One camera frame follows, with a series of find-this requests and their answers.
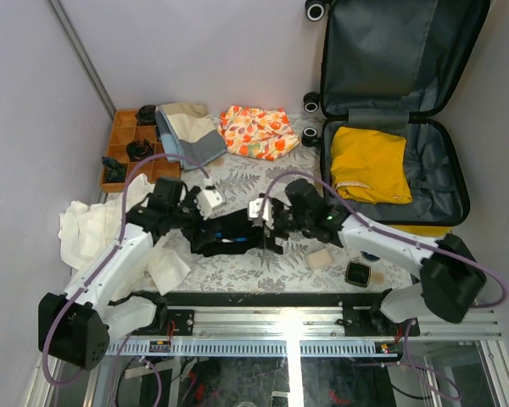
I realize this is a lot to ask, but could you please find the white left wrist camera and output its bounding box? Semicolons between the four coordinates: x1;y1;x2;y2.
195;187;227;220

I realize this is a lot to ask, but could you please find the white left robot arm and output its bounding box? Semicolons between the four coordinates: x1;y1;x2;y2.
38;177;202;371

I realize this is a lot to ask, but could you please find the black rolled sock middle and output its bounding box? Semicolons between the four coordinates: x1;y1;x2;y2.
126;139;154;162

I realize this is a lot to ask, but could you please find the black square compact case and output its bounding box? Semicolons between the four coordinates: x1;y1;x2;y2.
345;261;371;288

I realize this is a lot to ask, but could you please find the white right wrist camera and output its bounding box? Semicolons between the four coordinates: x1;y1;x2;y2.
247;198;274;229

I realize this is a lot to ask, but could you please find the black rolled sock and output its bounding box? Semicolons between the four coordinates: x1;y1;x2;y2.
126;139;154;162
136;104;156;126

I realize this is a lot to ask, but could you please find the beige soap bar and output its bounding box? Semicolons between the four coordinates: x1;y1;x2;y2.
305;248;333;270

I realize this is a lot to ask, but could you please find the black graphic t-shirt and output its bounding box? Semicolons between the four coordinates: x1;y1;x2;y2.
181;209;289;257

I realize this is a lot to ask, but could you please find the aluminium mounting rail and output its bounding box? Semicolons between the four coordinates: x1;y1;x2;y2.
46;304;504;340

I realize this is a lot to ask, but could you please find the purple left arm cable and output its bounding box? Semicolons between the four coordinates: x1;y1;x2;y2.
41;153;215;407

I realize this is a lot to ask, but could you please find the round black tin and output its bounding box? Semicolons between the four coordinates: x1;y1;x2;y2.
361;252;380;262

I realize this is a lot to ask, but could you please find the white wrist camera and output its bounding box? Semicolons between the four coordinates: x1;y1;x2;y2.
195;187;227;220
247;198;274;229

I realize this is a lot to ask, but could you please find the dark green rolled sock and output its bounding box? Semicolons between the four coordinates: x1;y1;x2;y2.
101;156;127;183

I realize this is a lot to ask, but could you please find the black rolled sock top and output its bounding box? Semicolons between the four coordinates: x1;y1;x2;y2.
136;104;156;126

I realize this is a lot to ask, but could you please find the white crumpled towel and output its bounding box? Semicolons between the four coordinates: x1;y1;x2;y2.
59;196;193;341

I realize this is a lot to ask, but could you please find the yellow garment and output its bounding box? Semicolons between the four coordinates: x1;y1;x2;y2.
330;126;412;204

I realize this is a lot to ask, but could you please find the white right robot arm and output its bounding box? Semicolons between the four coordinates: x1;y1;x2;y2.
265;179;486;335

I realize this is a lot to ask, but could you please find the beige grey folded garment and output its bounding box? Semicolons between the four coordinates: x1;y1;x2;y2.
154;103;227;171

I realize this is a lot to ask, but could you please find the yellow open suitcase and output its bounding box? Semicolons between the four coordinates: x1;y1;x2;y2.
304;1;489;237

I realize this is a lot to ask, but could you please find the wooden compartment organizer tray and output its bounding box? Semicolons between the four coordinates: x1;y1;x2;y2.
100;109;165;193

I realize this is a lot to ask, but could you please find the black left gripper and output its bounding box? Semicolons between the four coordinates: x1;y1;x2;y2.
170;187;221;248

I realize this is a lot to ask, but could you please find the orange floral fabric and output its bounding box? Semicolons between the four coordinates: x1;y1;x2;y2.
217;105;300;161

